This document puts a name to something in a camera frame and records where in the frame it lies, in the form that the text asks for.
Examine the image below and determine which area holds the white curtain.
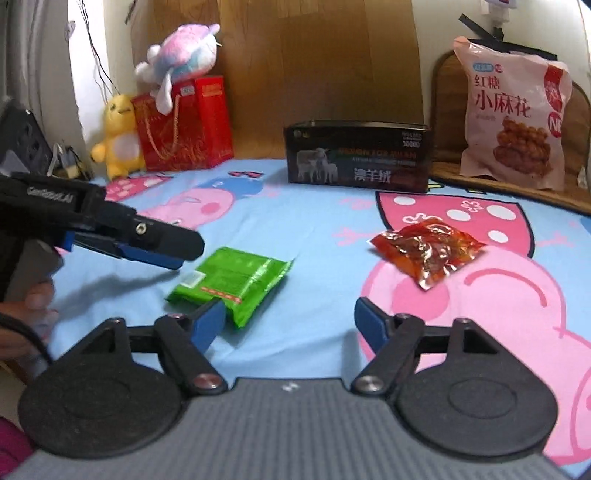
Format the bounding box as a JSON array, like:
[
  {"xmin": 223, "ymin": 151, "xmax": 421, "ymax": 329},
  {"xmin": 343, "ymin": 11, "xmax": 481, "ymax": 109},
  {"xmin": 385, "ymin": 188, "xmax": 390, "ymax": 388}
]
[{"xmin": 0, "ymin": 0, "xmax": 109, "ymax": 153}]

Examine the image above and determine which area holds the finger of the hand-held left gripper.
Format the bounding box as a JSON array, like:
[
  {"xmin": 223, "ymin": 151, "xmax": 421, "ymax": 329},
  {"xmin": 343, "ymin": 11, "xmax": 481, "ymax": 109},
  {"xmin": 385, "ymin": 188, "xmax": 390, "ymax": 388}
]
[
  {"xmin": 99, "ymin": 204, "xmax": 206, "ymax": 265},
  {"xmin": 59, "ymin": 230, "xmax": 185, "ymax": 271}
]

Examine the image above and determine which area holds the yellow plush toy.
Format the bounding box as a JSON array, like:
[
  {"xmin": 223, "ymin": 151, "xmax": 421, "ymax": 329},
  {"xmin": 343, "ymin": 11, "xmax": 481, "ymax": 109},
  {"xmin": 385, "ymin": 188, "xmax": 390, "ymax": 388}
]
[{"xmin": 90, "ymin": 93, "xmax": 146, "ymax": 181}]

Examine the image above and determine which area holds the pink and blue plush toy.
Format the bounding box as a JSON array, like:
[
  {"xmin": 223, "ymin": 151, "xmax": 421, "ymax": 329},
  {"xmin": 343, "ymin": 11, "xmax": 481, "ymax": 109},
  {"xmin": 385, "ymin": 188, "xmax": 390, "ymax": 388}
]
[{"xmin": 135, "ymin": 23, "xmax": 222, "ymax": 114}]

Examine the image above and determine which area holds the black cardboard box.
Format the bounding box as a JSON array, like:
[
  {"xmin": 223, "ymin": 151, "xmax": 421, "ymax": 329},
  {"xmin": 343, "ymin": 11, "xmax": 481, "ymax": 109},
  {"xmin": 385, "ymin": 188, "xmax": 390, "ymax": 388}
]
[{"xmin": 284, "ymin": 121, "xmax": 433, "ymax": 193}]

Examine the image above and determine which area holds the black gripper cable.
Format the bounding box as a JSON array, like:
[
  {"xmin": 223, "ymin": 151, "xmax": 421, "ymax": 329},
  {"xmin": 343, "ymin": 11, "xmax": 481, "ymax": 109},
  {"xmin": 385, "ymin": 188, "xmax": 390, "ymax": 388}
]
[{"xmin": 0, "ymin": 313, "xmax": 52, "ymax": 366}]

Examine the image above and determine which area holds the person's left hand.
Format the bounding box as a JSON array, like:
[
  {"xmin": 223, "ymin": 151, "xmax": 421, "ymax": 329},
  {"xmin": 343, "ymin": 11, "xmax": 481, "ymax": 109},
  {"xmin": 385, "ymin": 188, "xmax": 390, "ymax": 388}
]
[{"xmin": 0, "ymin": 279, "xmax": 59, "ymax": 361}]

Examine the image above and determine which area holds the large pink snack bag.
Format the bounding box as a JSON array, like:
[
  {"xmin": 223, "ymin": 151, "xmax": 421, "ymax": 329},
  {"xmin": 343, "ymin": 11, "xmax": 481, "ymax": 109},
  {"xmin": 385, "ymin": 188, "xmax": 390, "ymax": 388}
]
[{"xmin": 452, "ymin": 37, "xmax": 573, "ymax": 191}]

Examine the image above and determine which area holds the bright green snack packet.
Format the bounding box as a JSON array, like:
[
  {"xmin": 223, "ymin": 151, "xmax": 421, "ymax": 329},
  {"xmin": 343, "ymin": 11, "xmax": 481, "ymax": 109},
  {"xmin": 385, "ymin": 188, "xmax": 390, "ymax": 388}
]
[{"xmin": 165, "ymin": 247, "xmax": 295, "ymax": 328}]

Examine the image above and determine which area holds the thin black wall cable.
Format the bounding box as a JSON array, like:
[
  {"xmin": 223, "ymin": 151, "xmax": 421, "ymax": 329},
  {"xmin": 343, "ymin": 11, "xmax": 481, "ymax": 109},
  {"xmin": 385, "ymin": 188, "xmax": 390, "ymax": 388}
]
[{"xmin": 76, "ymin": 0, "xmax": 122, "ymax": 95}]

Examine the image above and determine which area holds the red gift bag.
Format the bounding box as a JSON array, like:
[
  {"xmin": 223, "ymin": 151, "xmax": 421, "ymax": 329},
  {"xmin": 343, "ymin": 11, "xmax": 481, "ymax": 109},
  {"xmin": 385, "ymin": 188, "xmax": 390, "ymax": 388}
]
[{"xmin": 131, "ymin": 75, "xmax": 235, "ymax": 172}]

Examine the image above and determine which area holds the wooden headboard panel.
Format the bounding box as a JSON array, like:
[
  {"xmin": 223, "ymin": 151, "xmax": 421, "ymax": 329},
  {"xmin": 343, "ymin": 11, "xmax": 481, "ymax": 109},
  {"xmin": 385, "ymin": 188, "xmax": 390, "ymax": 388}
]
[{"xmin": 129, "ymin": 0, "xmax": 426, "ymax": 161}]

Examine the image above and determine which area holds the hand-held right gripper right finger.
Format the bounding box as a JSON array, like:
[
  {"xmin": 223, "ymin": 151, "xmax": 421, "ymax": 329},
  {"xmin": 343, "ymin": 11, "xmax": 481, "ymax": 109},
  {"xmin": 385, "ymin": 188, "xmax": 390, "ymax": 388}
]
[{"xmin": 352, "ymin": 298, "xmax": 504, "ymax": 395}]

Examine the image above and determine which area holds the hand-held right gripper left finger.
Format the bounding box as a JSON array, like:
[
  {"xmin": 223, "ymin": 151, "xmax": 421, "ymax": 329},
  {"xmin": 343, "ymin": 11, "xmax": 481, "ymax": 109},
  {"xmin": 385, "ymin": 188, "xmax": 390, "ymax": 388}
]
[{"xmin": 69, "ymin": 299, "xmax": 228, "ymax": 397}]

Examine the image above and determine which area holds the printed cartoon blanket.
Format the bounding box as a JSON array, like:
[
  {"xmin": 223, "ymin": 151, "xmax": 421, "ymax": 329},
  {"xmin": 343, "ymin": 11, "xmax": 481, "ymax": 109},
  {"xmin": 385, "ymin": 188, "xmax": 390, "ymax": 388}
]
[{"xmin": 46, "ymin": 157, "xmax": 591, "ymax": 480}]

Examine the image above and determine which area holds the red snack packet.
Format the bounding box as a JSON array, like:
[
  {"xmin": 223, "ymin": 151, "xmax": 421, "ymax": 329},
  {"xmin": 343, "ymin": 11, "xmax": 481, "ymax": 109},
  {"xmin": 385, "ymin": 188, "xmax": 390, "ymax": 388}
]
[{"xmin": 368, "ymin": 219, "xmax": 487, "ymax": 291}]

